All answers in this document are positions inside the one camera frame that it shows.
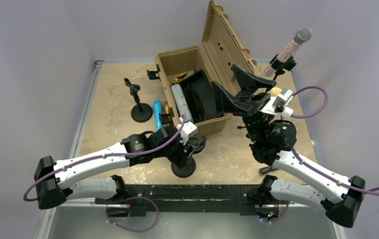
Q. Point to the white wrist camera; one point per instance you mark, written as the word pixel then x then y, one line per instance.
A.
pixel 188 131
pixel 279 106

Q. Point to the aluminium frame rails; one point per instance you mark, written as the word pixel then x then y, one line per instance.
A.
pixel 272 143

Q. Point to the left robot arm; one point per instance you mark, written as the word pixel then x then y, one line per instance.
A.
pixel 57 181

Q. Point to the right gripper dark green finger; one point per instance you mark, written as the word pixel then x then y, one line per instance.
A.
pixel 225 102
pixel 249 83

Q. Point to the gold microphone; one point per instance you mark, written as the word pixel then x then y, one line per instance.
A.
pixel 166 108

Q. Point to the black toolbox tray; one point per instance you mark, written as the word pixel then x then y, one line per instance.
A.
pixel 199 97

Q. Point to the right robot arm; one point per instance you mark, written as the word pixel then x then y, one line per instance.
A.
pixel 340 197

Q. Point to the yellow black tool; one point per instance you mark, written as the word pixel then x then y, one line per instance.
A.
pixel 180 77

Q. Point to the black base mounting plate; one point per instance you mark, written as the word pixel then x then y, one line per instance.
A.
pixel 246 200

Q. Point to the black clip mic stand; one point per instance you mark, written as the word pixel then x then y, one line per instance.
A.
pixel 277 68

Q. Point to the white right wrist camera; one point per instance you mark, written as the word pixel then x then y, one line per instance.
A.
pixel 279 106

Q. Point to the black round-base mic stand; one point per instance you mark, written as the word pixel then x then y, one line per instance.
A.
pixel 141 112

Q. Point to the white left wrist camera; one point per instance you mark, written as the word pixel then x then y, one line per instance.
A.
pixel 188 131

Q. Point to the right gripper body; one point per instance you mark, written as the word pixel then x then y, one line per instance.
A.
pixel 256 121

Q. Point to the grey small parts case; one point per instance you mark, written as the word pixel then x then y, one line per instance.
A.
pixel 181 102

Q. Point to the glitter silver microphone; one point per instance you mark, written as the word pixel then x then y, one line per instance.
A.
pixel 301 36

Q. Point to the tan plastic toolbox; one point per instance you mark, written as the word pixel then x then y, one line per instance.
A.
pixel 220 49

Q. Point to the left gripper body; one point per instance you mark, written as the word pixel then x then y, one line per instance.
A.
pixel 175 154

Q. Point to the cream yellow microphone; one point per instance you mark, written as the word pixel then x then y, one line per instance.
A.
pixel 275 92

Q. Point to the black cylindrical adapter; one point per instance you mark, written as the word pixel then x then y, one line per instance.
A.
pixel 265 170

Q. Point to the blue microphone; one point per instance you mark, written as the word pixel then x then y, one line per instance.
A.
pixel 157 111

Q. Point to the black shock-mount desk stand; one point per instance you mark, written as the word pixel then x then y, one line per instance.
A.
pixel 187 165

